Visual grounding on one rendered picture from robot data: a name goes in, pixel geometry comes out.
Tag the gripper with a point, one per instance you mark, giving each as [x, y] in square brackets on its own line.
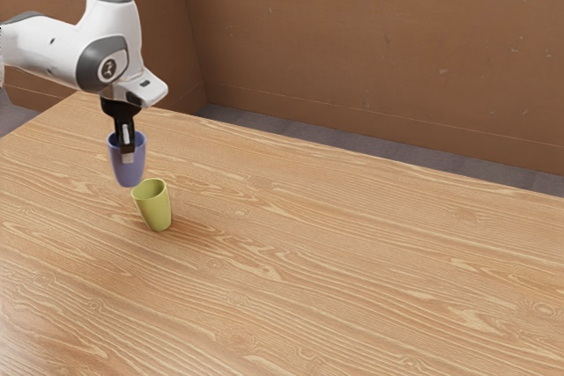
[115, 110]

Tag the olive green cup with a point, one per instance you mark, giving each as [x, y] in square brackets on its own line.
[153, 206]

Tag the lavender blue cup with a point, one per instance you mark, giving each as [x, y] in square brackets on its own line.
[128, 171]

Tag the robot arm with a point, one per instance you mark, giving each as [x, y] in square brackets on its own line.
[53, 52]

